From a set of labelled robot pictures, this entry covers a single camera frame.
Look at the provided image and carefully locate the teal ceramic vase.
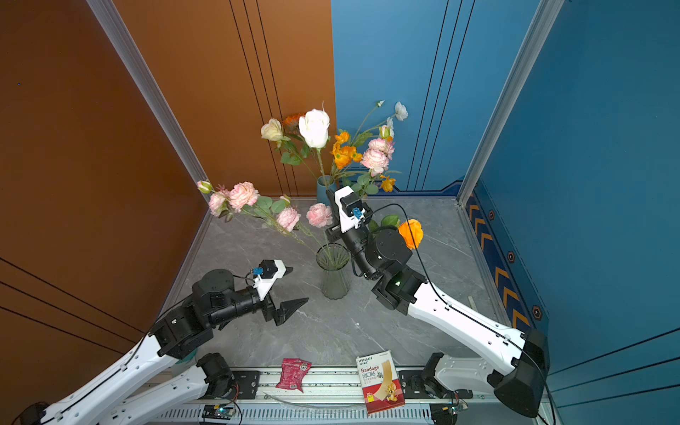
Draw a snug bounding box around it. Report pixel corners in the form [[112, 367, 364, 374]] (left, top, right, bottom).
[[316, 175, 338, 205]]

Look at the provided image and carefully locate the clear ribbed glass vase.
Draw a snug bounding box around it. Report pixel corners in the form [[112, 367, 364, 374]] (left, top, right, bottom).
[[316, 244, 351, 300]]

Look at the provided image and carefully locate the yellow orange poppy spray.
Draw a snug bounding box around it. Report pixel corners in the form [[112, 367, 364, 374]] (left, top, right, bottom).
[[331, 131, 363, 181]]

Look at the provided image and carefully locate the pink rose spray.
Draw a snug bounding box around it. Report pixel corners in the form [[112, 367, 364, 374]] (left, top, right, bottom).
[[196, 180, 322, 253], [341, 136, 395, 199]]

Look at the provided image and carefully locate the white rose flower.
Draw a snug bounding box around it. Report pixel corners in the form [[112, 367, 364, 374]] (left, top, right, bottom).
[[260, 118, 319, 181], [297, 107, 330, 189]]

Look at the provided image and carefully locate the orange gerbera flower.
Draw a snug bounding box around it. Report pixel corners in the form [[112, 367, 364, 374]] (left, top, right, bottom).
[[279, 113, 322, 180]]

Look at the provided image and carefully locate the white ranunculus spray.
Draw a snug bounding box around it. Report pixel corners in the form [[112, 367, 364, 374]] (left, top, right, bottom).
[[350, 99, 409, 147]]

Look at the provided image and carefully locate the pink carnation spray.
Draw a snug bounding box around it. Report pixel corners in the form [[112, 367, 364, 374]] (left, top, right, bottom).
[[272, 198, 340, 268]]

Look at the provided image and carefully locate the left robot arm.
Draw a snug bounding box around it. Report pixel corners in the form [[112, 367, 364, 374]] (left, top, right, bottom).
[[15, 260, 308, 424]]

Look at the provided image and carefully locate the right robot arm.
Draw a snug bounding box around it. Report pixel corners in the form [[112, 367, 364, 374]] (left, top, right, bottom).
[[326, 187, 558, 424]]

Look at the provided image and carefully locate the pink snack packet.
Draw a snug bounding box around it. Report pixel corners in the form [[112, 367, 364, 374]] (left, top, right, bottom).
[[276, 359, 312, 393]]

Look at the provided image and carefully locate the left green circuit board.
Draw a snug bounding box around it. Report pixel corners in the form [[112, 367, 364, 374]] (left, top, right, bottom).
[[201, 404, 237, 423]]

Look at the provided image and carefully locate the green circuit board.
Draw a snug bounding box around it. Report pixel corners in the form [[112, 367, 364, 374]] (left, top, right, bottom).
[[201, 404, 237, 423], [442, 398, 469, 416]]

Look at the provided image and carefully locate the red bandage box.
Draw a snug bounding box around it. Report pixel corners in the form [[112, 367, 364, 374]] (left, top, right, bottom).
[[356, 351, 406, 415]]

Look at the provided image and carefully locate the right green circuit board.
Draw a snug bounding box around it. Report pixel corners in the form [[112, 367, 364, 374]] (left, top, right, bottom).
[[442, 398, 469, 416]]

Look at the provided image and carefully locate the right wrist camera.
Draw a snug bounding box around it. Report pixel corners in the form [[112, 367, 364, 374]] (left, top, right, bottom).
[[331, 186, 368, 234]]

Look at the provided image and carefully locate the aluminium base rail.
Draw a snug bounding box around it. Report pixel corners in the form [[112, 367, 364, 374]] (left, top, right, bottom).
[[92, 365, 564, 425]]

